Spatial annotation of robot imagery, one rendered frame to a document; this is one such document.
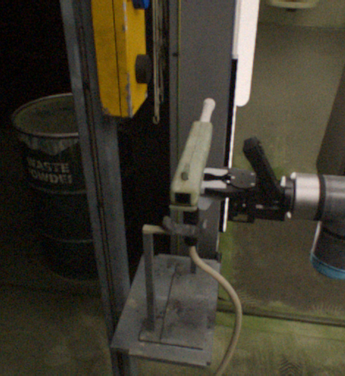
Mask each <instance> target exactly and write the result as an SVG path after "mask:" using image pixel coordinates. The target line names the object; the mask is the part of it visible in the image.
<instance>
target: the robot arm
mask: <svg viewBox="0 0 345 376"><path fill-rule="evenodd" d="M242 150H243V153H244V155H245V157H246V160H247V161H249V162H250V164H251V165H252V167H253V169H254V172H252V171H251V170H245V169H239V168H235V167H209V168H205V169H204V176H203V183H202V187H201V193H200V198H199V202H197V207H199V208H200V210H207V209H208V207H209V206H210V205H211V204H212V203H213V202H214V201H224V200H225V199H226V198H227V199H228V204H227V211H228V221H233V223H249V224H254V220H255V219H262V220H279V221H284V219H285V214H288V217H290V218H291V219H297V220H313V221H319V223H318V227H317V230H316V235H315V239H314V243H313V249H312V250H311V258H310V261H311V264H312V265H313V268H314V269H315V270H316V271H317V272H319V273H320V274H321V275H323V276H326V277H328V278H332V279H337V280H343V279H345V176H326V175H316V174H307V173H293V174H292V176H291V177H285V176H283V179H282V182H281V186H279V182H278V179H277V177H276V175H275V174H274V173H273V170H272V168H271V166H270V164H269V162H268V160H267V157H266V155H265V152H264V147H263V145H262V143H260V141H259V140H257V138H256V136H254V137H251V138H248V139H245V140H244V147H243V148H242ZM228 180H229V181H228ZM238 214H241V215H247V220H233V217H238Z"/></svg>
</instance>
